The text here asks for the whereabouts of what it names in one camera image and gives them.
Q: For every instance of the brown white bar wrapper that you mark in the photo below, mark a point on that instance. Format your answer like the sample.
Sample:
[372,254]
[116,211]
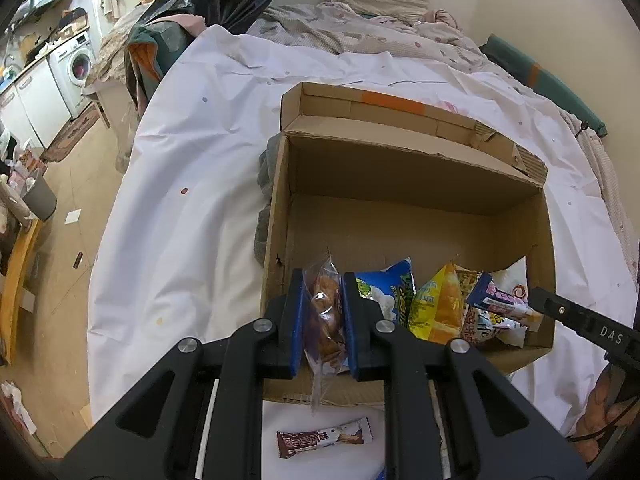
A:
[320,440]

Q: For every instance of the green orange cloth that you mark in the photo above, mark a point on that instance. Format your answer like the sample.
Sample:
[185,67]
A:
[145,57]

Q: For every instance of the floral draped blanket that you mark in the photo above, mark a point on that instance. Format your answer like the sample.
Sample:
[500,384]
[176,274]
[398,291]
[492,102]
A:
[107,55]

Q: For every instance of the white floor cabinet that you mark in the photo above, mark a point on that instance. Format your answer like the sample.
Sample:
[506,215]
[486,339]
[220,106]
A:
[30,105]

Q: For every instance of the blue green snack packet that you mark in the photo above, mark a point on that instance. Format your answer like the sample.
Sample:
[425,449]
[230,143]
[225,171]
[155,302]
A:
[395,295]

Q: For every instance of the white red striped snack packet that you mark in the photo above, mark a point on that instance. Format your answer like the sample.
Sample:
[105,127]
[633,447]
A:
[480,334]

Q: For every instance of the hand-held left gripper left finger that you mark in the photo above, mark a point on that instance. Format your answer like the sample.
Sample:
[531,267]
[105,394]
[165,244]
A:
[297,325]

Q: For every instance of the yellow wooden chair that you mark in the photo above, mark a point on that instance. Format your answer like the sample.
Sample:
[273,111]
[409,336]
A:
[17,280]

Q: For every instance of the grey trash bin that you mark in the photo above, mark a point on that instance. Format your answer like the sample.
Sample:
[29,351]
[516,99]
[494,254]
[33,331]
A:
[42,197]

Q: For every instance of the cardboard box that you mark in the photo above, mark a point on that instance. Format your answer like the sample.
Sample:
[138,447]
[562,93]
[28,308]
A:
[400,220]

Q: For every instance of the yellow snack packet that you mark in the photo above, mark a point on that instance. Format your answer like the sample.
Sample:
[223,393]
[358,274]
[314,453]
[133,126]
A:
[440,310]

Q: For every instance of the small dark floor object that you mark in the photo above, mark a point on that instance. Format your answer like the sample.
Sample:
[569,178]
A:
[77,260]

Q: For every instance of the brown floor rug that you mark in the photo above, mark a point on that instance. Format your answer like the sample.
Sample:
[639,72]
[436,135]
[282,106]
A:
[72,132]

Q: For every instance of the grey cloth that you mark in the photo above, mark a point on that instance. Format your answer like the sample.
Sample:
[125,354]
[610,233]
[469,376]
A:
[265,185]

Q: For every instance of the crumpled white tissue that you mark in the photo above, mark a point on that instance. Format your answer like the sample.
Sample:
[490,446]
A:
[17,405]

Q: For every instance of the floral quilt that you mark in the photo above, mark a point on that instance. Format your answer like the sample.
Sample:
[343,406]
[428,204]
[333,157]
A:
[360,35]

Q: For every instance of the teal rolled mat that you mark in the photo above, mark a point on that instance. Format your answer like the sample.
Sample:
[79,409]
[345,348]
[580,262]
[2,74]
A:
[540,85]

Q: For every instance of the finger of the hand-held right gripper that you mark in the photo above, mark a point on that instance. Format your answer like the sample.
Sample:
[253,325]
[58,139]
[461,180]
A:
[560,310]

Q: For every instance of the person's right hand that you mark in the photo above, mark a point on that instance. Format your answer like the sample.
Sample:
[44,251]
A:
[597,405]

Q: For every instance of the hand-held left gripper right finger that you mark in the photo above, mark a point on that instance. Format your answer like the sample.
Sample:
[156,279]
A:
[350,325]

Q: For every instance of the clear bread packet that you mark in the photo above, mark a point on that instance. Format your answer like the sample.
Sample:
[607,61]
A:
[327,310]

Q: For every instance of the purple white bar wrapper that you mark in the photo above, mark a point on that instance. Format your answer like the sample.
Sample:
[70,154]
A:
[495,302]

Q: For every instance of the white washing machine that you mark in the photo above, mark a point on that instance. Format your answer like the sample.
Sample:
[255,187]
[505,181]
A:
[75,67]

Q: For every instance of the white paper sheet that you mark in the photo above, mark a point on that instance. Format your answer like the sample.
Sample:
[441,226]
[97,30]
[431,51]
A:
[75,216]

